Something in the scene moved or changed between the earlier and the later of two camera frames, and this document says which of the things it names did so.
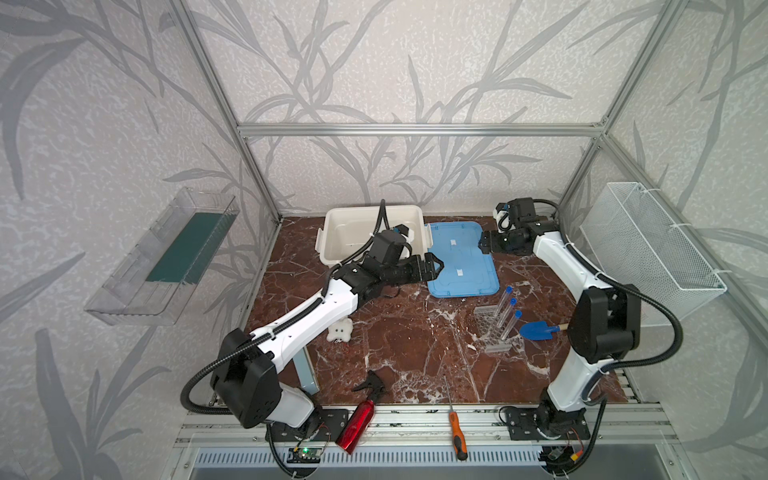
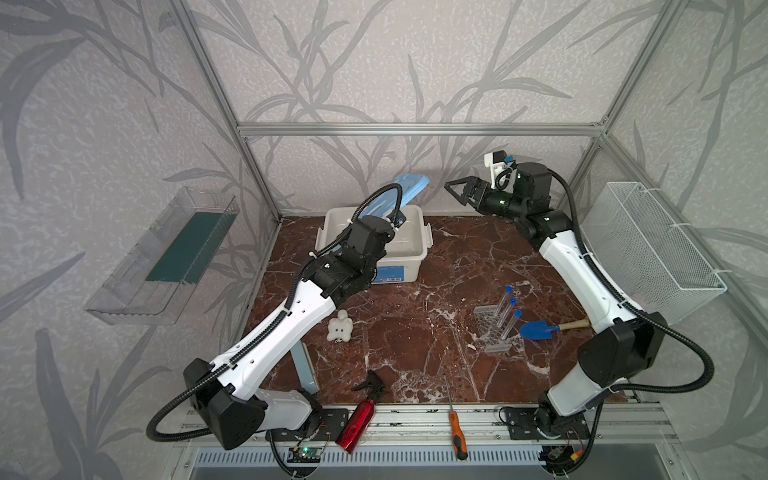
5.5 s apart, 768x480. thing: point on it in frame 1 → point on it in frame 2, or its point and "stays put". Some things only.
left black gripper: x=424 y=267 → x=391 y=219
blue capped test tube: x=503 y=303 stays put
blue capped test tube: x=517 y=315 stays put
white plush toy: x=341 y=331 stays put
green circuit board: x=304 y=455 stays put
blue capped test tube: x=513 y=302 stays put
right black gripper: x=495 y=241 → x=475 y=192
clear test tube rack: x=489 y=333 stays put
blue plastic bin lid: x=467 y=270 → x=410 y=185
